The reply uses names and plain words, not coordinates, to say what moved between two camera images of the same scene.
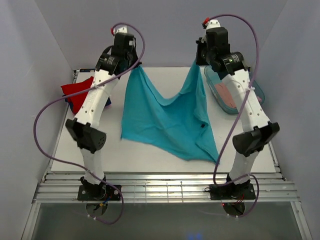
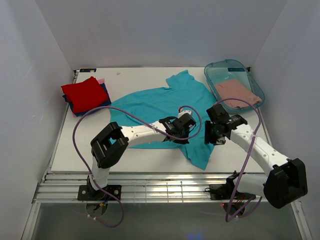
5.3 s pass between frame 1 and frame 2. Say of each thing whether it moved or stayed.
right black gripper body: moved
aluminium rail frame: stayed
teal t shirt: moved
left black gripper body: moved
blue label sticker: stayed
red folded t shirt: stayed
